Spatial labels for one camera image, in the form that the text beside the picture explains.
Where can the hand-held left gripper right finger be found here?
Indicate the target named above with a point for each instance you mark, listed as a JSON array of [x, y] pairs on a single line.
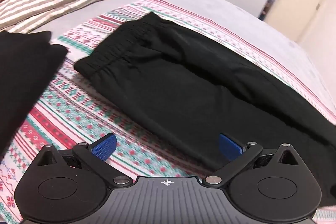
[[229, 145]]

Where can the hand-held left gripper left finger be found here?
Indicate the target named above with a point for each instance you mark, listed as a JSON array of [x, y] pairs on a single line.
[[104, 146]]

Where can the black pants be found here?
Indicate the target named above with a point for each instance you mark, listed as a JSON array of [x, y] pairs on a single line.
[[183, 77]]

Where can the patterned knit-print blanket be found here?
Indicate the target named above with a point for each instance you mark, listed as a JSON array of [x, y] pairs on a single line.
[[78, 119]]

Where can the folded black garment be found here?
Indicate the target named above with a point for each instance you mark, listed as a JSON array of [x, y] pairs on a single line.
[[25, 77]]

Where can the grey bed sheet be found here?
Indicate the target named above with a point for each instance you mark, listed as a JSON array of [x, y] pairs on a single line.
[[210, 3]]

